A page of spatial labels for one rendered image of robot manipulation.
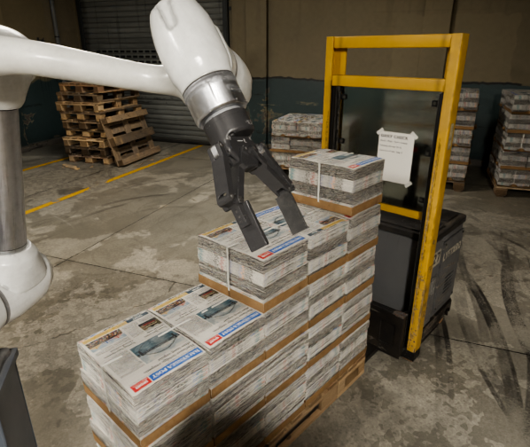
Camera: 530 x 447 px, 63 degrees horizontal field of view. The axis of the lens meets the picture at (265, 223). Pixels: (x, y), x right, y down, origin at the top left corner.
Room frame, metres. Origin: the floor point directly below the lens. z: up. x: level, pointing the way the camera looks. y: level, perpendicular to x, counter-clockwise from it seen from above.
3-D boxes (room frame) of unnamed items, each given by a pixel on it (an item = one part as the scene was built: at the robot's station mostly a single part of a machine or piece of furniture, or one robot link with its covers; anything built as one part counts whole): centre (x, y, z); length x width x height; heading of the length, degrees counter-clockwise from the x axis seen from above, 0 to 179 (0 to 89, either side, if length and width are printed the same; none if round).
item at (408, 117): (2.44, -0.66, 1.28); 0.57 x 0.01 x 0.65; 48
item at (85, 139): (7.86, 2.84, 0.65); 1.33 x 0.94 x 1.30; 163
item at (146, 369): (1.56, 0.14, 0.42); 1.17 x 0.39 x 0.83; 138
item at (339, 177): (2.10, -0.35, 0.65); 0.39 x 0.30 x 1.29; 48
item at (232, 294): (1.65, 0.05, 0.86); 0.38 x 0.29 x 0.04; 49
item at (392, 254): (2.69, -0.90, 0.40); 0.69 x 0.55 x 0.80; 48
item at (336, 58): (2.64, -0.40, 0.97); 0.09 x 0.09 x 1.75; 48
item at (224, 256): (1.66, 0.05, 0.95); 0.38 x 0.29 x 0.23; 49
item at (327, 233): (1.88, -0.15, 0.95); 0.38 x 0.29 x 0.23; 47
